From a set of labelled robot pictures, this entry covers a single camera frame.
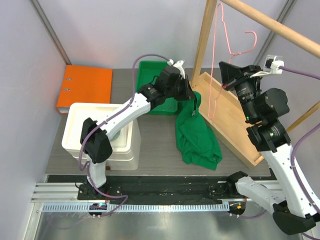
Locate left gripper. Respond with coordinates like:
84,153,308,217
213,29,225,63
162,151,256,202
165,74,195,101

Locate orange ring binder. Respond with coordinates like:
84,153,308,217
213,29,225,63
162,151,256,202
56,65,113,114

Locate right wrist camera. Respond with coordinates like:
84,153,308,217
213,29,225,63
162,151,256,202
250,55,284,78

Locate purple cable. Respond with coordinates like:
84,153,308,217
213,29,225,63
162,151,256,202
279,64,320,218
77,53,173,186

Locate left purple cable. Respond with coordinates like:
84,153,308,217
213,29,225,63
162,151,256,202
77,53,173,186

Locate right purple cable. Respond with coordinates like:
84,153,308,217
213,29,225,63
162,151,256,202
279,64,320,218

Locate green t shirt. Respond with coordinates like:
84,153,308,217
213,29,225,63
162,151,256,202
175,91,223,171

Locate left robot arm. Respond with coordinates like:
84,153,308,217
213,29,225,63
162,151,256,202
79,60,196,200

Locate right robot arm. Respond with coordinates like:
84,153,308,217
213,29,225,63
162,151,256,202
219,59,320,235

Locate wooden clothes rack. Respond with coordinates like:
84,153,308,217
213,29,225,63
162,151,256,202
191,0,320,169

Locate pink wire hanger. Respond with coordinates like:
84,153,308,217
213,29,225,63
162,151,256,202
207,2,258,120

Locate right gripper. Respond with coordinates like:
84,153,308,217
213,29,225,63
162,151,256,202
220,61,265,122

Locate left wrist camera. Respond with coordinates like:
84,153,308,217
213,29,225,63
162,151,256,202
167,59,186,79

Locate slotted cable duct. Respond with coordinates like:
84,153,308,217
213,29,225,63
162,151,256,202
42,201,230,213

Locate green plastic tray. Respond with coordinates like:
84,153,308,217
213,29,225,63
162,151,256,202
135,60,178,116

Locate white stacked containers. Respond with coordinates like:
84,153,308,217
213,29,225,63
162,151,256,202
61,102,141,171

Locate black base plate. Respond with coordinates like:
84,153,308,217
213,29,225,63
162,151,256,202
76,176,244,206

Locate teal ceramic cup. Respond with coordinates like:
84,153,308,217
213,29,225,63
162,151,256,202
111,130,121,141

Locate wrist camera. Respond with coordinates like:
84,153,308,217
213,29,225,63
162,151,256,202
250,55,284,78
167,59,186,79

